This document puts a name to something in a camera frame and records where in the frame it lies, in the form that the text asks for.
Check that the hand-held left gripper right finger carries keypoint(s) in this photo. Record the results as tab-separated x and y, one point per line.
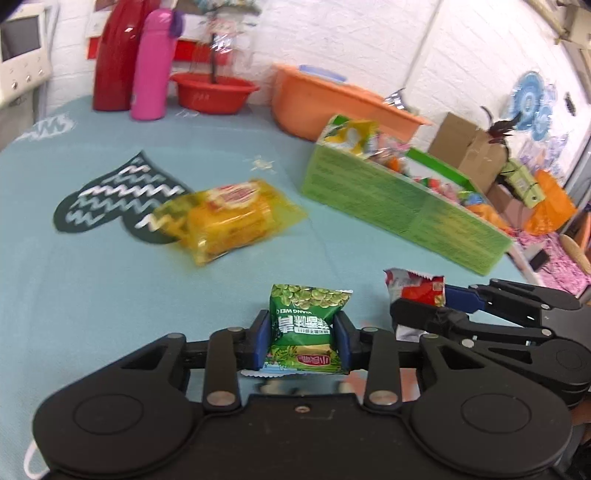
340	339

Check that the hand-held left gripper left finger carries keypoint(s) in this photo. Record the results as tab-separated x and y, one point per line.
262	339

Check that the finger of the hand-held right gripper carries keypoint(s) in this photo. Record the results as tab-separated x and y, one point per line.
461	297
415	313

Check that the red white snack packet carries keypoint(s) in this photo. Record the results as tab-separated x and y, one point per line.
420	290

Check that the green pea snack packet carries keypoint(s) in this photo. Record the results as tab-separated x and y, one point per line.
302	323

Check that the green cardboard box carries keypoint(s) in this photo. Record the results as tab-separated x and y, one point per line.
392	203

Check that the yellow snack packet red label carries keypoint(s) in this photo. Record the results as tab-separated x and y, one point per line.
231	217

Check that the yellow chips packet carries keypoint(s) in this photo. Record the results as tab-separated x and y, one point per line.
351	134

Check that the black adapter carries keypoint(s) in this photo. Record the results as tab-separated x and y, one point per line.
539	261

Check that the pink patterned cloth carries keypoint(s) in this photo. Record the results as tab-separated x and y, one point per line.
563	272

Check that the small cardboard box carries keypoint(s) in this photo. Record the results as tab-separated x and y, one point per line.
508	207

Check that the tan cushion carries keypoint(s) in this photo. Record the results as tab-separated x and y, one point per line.
577	251

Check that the orange bag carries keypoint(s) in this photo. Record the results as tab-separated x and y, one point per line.
551	207

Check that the small green box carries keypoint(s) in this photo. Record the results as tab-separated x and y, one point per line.
524	182

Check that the large cardboard box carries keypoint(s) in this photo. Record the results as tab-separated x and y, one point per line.
461	147

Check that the dark red plant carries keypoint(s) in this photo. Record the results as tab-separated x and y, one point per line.
501	127

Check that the teal printed tablecloth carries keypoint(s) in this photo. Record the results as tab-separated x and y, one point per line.
92	286

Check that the small blue round decoration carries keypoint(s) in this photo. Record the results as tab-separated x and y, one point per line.
542	122

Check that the metal bowl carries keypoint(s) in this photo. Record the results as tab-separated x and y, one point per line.
397	99

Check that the large blue round decoration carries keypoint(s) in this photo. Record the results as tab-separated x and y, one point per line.
526	99

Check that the orange basin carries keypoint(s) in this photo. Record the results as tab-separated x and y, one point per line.
314	106

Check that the red basin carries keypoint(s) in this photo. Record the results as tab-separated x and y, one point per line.
207	94

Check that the blue lid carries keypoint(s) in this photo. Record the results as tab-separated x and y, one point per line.
323	72

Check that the glass pitcher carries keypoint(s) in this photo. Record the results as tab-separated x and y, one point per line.
226	50

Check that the pink bottle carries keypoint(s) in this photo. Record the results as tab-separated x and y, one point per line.
152	69

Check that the red thermos jug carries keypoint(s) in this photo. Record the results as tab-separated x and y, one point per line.
117	60

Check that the white appliance with screen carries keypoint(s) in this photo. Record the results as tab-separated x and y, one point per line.
23	69

